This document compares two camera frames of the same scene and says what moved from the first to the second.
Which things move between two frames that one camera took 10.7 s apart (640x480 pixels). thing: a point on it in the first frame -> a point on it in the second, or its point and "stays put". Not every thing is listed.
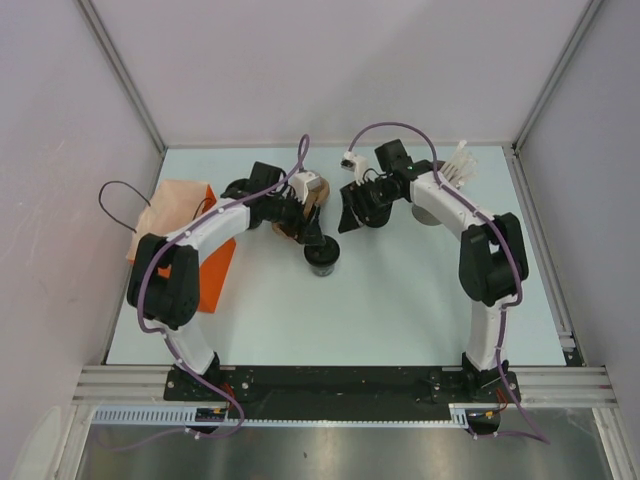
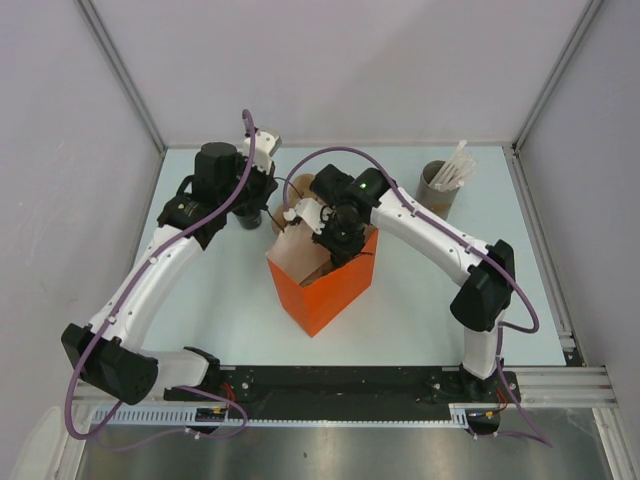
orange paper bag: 169,205 -> 317,301
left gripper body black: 288,214 -> 254,189
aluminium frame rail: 537,385 stays put
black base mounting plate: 323,393 stays put
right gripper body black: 369,193 -> 345,238
